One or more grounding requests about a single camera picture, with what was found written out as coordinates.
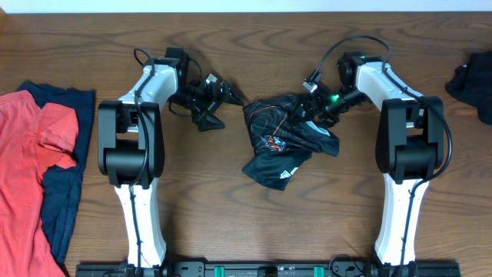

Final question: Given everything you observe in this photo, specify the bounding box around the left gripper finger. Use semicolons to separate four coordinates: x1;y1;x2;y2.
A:
198;112;225;132
221;80;244;106

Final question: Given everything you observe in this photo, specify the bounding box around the black patterned sports jersey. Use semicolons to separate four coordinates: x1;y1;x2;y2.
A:
242;95;340;191

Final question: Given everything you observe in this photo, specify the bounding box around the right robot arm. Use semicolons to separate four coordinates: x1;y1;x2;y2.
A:
300;52;449;269

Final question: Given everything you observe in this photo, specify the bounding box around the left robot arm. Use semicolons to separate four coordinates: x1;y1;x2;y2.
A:
98;50;244;276

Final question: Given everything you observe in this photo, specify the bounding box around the black garment at right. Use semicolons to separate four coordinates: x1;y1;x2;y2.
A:
445;51;491;125

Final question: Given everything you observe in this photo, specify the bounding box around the navy blue shirt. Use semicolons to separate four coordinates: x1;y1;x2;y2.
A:
18;81;95;270

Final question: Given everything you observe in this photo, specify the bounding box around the red shirt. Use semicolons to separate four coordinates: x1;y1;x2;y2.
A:
1;90;78;276

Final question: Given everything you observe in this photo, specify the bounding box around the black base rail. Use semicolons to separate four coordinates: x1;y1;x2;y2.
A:
75;259;461;277

